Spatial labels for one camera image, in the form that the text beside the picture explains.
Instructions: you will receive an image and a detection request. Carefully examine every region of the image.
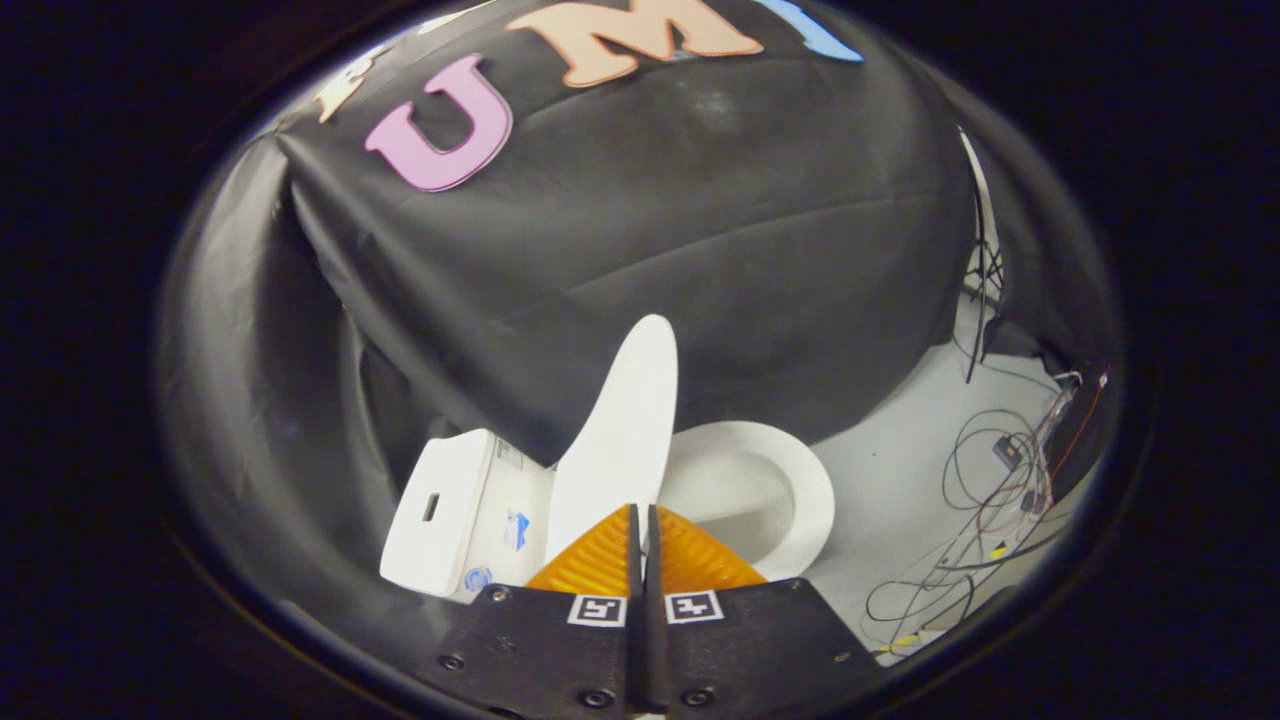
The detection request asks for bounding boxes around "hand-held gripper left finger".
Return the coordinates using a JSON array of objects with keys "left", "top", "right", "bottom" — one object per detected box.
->
[{"left": 430, "top": 503, "right": 648, "bottom": 720}]

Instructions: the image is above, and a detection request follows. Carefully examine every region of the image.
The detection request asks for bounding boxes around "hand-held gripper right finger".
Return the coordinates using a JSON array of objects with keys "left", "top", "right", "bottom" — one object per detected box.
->
[{"left": 645, "top": 503, "right": 891, "bottom": 720}]

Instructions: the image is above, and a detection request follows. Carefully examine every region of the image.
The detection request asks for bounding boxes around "white toilet lid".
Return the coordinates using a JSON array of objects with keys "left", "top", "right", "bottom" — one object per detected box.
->
[{"left": 545, "top": 314, "right": 679, "bottom": 566}]

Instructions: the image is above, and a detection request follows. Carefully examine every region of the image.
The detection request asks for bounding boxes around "white toilet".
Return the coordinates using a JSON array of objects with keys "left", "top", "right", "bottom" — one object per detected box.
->
[{"left": 380, "top": 420, "right": 836, "bottom": 606}]

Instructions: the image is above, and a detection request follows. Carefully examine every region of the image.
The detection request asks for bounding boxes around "black backdrop cloth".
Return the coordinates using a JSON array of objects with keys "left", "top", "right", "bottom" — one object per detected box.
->
[{"left": 160, "top": 0, "right": 1121, "bottom": 651}]

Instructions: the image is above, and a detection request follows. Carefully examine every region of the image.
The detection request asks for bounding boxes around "black backdrop stand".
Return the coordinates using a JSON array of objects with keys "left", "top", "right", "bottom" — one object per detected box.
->
[{"left": 955, "top": 125, "right": 1009, "bottom": 386}]

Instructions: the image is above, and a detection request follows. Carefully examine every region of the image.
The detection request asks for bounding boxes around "tangle of floor cables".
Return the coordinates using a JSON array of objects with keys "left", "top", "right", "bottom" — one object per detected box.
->
[{"left": 865, "top": 368, "right": 1111, "bottom": 661}]

